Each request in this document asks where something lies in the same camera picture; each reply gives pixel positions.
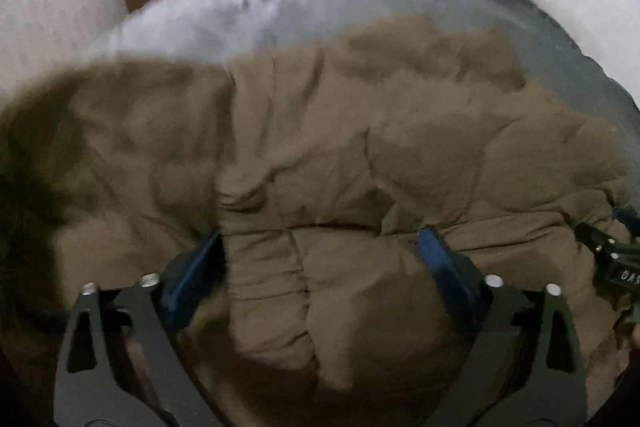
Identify olive brown padded coat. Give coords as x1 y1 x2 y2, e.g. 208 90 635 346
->
1 16 632 401

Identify grey plush bed blanket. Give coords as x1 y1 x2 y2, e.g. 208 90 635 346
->
86 0 639 134

